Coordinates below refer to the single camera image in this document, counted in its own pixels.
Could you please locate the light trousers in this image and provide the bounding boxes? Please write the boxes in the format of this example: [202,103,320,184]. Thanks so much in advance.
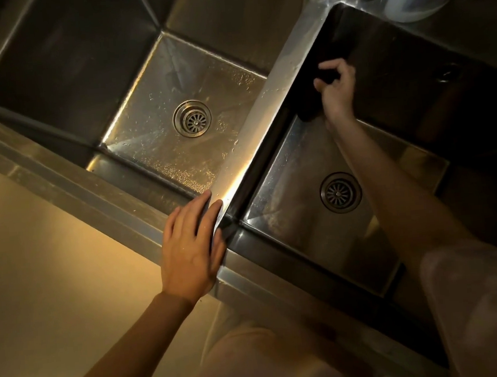
[197,301,270,354]

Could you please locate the round steel sink drain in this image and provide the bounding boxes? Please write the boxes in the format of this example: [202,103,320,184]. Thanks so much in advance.
[318,170,364,215]
[171,98,214,140]

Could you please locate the person's right hand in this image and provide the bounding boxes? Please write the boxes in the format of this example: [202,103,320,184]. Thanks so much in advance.
[311,57,360,124]

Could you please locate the person's right forearm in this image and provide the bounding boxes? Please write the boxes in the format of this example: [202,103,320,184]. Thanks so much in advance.
[327,107,479,283]

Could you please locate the person's left hand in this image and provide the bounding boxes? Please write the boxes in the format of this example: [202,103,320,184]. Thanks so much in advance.
[154,189,232,307]

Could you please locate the dark brown cleaning cloth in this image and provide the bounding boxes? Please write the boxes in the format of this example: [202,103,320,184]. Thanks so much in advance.
[296,57,343,122]

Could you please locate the stainless steel sink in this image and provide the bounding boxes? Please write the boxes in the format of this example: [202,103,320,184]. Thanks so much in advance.
[0,0,497,377]

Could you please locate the person's left forearm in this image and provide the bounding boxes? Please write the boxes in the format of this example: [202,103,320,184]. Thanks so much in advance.
[45,290,200,377]

